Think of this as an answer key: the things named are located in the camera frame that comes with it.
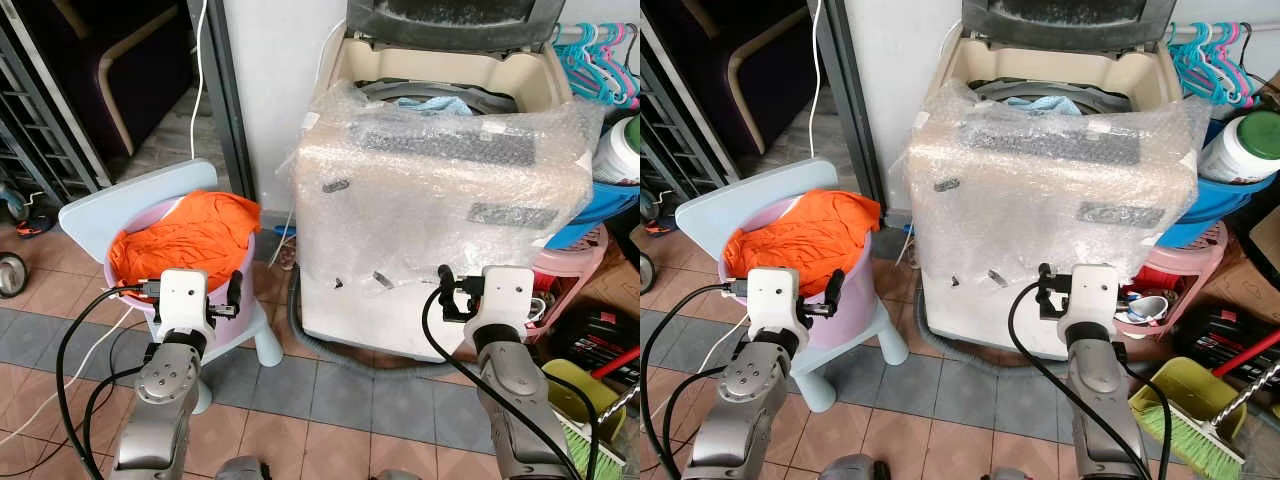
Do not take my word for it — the orange t-shirt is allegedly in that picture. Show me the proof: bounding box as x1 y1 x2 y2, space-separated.
722 189 882 298
108 190 263 293

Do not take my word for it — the cream top-load washing machine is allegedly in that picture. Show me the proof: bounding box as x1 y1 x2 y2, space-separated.
905 0 1216 363
290 0 606 363

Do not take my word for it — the teal plastic clothes hanger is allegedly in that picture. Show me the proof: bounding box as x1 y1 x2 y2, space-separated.
551 24 603 103
585 24 638 108
1200 22 1253 108
1167 22 1218 103

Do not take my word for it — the pink plastic laundry basin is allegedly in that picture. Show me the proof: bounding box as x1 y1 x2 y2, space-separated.
104 195 261 351
718 195 881 351

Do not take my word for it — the clear bubble wrap sheet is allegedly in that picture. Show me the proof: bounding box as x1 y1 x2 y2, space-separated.
278 78 607 293
898 78 1216 293

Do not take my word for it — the pink plastic basket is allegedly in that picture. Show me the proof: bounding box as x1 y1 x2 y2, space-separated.
1118 222 1230 351
528 225 612 347

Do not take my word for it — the black and red box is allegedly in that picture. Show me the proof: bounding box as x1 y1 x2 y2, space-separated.
548 305 641 387
1175 305 1280 387

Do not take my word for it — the light blue plastic stool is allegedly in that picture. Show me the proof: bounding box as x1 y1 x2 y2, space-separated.
58 158 286 416
675 158 909 414

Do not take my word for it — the green plastic dustpan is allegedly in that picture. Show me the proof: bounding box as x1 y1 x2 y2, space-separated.
543 358 627 443
1130 357 1251 447

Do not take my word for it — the blue plastic basin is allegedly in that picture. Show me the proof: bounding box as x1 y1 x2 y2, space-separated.
1155 170 1280 251
545 180 641 251

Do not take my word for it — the grey left robot leg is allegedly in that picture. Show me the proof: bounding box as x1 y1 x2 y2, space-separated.
214 455 267 480
815 453 882 480

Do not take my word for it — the light blue cloth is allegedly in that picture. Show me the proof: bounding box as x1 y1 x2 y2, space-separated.
1005 94 1083 117
398 94 477 118

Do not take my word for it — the green broom brush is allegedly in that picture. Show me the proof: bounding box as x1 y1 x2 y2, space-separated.
1140 400 1247 480
555 415 629 480

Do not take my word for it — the white jar with green lid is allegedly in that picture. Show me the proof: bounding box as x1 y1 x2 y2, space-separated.
592 114 641 187
1198 110 1280 187

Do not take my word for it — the black metal rack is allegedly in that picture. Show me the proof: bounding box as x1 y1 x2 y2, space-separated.
640 35 723 193
0 20 101 193

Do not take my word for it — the dark purple wooden armchair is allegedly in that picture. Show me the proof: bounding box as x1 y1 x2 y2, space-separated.
15 0 196 157
650 0 813 153

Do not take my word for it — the dark grey washer lid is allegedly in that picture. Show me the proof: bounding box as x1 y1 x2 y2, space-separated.
960 0 1179 53
345 0 567 53

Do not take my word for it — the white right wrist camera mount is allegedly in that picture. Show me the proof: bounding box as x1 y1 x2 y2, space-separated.
1066 263 1123 337
480 265 537 333

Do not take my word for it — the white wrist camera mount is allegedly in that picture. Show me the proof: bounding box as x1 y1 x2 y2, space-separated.
746 267 802 337
1066 263 1123 337
157 268 212 337
480 265 537 333

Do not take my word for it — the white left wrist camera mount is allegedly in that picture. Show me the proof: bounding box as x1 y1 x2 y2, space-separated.
746 267 802 337
157 268 212 337

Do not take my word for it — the white cable on floor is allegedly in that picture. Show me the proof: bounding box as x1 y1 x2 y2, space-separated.
0 305 138 447
690 318 751 373

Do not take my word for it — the red broom handle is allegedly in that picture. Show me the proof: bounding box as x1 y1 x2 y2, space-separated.
590 345 641 382
1212 328 1280 380

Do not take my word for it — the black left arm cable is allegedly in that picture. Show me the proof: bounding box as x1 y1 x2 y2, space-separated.
54 280 161 480
640 280 751 480

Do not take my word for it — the silver spiral metal handle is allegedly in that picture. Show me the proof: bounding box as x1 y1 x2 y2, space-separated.
600 383 641 423
1205 360 1280 443

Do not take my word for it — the dark grey door frame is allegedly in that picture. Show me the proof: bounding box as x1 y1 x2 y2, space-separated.
187 0 257 203
807 0 887 207

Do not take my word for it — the white hanging wall cable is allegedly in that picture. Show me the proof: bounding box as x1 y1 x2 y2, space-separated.
811 0 827 133
189 0 210 161

